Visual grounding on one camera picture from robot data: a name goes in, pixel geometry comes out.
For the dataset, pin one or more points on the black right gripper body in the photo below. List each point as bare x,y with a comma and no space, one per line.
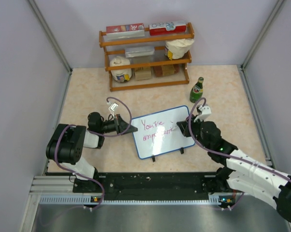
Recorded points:
196,127

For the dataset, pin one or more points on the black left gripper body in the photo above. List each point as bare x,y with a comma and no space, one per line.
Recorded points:
117,121

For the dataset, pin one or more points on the blue framed whiteboard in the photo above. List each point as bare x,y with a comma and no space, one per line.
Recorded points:
156,136

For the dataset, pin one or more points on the magenta capped whiteboard marker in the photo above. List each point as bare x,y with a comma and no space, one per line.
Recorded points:
174,127

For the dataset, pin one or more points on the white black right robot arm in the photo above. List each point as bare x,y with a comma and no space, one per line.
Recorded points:
240,171

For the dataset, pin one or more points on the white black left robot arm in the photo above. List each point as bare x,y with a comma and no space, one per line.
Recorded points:
67,143

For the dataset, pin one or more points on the green glass Perrier bottle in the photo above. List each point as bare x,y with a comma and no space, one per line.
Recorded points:
197,90

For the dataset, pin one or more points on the white flour bag left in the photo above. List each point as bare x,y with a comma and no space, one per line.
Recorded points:
121,75

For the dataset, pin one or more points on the white flour bag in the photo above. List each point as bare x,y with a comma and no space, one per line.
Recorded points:
121,75
176,49

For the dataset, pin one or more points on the brown brick-pattern box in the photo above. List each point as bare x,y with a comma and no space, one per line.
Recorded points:
166,70

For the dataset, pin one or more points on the orange wooden shelf rack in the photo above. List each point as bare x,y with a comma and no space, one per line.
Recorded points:
145,62

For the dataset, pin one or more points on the white flour bag right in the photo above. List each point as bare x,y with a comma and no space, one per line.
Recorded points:
176,49

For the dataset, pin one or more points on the clear plastic container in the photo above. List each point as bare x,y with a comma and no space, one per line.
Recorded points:
140,54

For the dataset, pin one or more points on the red foil roll box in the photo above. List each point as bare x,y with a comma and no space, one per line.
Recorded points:
125,31

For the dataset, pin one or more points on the red white wrap box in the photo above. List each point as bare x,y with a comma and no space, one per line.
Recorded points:
163,28

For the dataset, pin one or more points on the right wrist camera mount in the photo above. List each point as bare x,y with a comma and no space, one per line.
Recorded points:
204,111

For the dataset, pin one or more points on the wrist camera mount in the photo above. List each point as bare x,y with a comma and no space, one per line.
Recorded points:
112,107
204,111

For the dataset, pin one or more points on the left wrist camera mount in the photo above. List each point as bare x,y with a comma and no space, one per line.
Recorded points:
112,107

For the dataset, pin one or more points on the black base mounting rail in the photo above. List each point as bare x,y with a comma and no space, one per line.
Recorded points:
155,186

